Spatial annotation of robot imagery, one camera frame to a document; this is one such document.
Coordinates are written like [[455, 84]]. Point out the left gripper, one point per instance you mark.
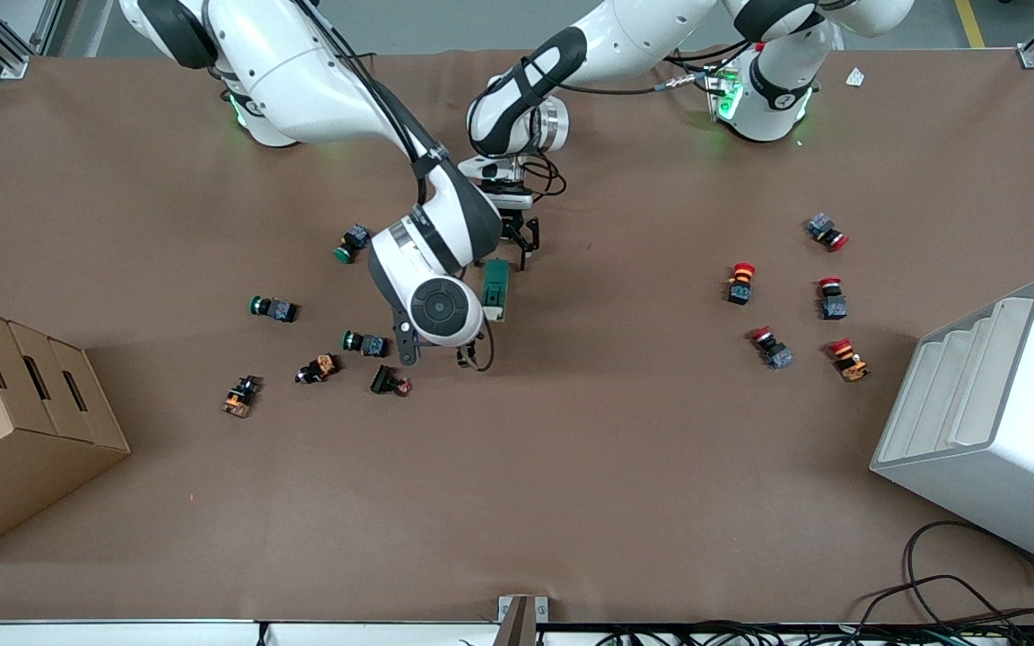
[[517, 223]]

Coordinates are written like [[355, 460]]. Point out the green load switch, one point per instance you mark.
[[498, 285]]

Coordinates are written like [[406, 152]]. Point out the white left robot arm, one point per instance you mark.
[[643, 36]]

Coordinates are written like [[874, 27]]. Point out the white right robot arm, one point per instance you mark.
[[302, 72]]

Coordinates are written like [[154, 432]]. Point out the green pushbutton grey block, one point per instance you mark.
[[352, 243], [364, 343], [273, 309]]

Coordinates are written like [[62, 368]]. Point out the black selector orange block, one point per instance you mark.
[[318, 369], [240, 396]]

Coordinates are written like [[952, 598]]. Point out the brown table mat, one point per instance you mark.
[[571, 467]]

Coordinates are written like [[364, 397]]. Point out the red button orange striped collar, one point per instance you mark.
[[740, 283]]

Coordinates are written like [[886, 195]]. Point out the base connector plate green light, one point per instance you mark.
[[723, 94]]

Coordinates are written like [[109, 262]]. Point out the red mushroom button grey block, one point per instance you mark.
[[827, 231], [771, 347], [832, 300]]

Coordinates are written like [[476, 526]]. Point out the red button orange contact block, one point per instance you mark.
[[848, 359]]

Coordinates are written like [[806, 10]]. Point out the white paper scrap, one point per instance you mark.
[[855, 77]]

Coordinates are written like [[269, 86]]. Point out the cardboard box with slots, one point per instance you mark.
[[23, 449]]

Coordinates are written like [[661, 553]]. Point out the white compartment bin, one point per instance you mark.
[[1011, 431]]

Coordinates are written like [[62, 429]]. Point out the black switch red lamp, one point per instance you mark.
[[388, 381]]

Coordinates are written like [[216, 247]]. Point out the grey metal bracket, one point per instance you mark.
[[521, 619]]

